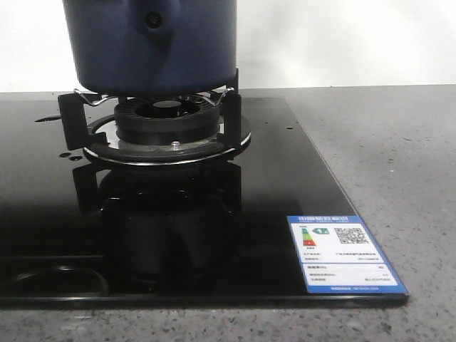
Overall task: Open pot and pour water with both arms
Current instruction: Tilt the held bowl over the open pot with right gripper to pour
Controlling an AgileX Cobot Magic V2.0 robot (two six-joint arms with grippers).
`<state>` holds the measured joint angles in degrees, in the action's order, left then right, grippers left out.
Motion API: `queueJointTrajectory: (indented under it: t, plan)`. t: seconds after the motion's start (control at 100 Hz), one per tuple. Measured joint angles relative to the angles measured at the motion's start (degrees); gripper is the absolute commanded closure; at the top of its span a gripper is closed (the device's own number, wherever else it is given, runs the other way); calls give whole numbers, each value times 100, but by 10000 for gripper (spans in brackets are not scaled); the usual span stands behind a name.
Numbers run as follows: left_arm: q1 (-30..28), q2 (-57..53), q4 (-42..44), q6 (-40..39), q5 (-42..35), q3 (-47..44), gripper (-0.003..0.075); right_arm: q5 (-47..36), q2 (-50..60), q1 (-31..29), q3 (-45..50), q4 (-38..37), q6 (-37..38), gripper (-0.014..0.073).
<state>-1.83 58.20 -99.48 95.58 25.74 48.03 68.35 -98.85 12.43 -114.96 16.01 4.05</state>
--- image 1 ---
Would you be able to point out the dark blue cooking pot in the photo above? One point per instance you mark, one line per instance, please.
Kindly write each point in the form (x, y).
(133, 48)

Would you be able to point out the right gas burner head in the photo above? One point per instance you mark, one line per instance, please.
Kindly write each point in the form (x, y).
(155, 121)

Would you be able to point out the black right pan support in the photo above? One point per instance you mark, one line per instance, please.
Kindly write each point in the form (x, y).
(99, 141)

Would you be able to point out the blue energy label sticker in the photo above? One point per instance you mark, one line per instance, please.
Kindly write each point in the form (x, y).
(338, 255)

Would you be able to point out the black glass gas cooktop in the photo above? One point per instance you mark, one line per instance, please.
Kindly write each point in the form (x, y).
(77, 235)

